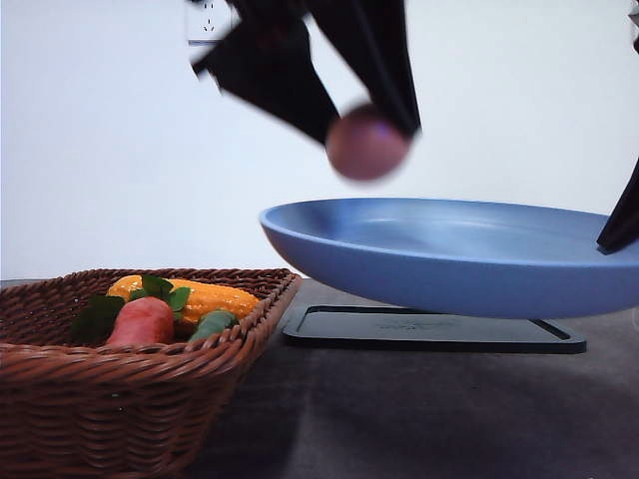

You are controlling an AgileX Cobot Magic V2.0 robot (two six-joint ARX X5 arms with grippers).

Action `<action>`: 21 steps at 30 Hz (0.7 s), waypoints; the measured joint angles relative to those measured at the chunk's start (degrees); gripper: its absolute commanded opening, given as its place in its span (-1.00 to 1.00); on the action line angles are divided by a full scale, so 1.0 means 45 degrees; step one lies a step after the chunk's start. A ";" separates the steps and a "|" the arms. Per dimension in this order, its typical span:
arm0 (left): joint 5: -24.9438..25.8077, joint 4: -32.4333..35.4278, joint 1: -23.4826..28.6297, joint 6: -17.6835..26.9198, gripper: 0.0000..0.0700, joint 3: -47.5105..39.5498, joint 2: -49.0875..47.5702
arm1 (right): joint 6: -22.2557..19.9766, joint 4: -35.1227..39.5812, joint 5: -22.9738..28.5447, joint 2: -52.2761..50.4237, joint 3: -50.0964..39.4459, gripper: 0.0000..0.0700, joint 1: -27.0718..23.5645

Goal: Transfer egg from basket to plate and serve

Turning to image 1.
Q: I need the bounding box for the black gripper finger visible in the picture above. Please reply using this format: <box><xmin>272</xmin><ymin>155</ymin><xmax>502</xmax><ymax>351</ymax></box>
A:
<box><xmin>596</xmin><ymin>156</ymin><xmax>639</xmax><ymax>254</ymax></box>
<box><xmin>193</xmin><ymin>0</ymin><xmax>341</xmax><ymax>143</ymax></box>
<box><xmin>308</xmin><ymin>0</ymin><xmax>422</xmax><ymax>136</ymax></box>

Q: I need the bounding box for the brown egg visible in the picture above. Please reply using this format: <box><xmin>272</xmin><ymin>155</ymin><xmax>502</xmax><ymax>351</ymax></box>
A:
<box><xmin>326</xmin><ymin>107</ymin><xmax>411</xmax><ymax>181</ymax></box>

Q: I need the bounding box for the blue plate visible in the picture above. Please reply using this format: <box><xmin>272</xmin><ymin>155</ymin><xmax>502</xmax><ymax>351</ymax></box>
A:
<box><xmin>259</xmin><ymin>198</ymin><xmax>639</xmax><ymax>319</ymax></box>

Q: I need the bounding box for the brown wicker basket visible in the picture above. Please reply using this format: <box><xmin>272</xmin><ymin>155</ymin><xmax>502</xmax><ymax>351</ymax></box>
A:
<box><xmin>0</xmin><ymin>267</ymin><xmax>304</xmax><ymax>479</ymax></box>

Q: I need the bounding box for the yellow toy corn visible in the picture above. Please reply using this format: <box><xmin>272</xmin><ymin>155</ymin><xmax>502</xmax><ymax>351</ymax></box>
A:
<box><xmin>108</xmin><ymin>274</ymin><xmax>260</xmax><ymax>323</ymax></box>

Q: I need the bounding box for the black tray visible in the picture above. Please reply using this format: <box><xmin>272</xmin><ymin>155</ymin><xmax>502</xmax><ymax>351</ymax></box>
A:
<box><xmin>284</xmin><ymin>305</ymin><xmax>587</xmax><ymax>354</ymax></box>

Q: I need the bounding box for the orange toy carrot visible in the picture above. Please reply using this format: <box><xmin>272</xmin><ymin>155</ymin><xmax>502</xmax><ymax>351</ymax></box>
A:
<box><xmin>72</xmin><ymin>274</ymin><xmax>192</xmax><ymax>346</ymax></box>

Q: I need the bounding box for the white wall socket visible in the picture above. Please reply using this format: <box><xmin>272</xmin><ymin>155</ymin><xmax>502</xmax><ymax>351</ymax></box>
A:
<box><xmin>187</xmin><ymin>0</ymin><xmax>241</xmax><ymax>47</ymax></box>

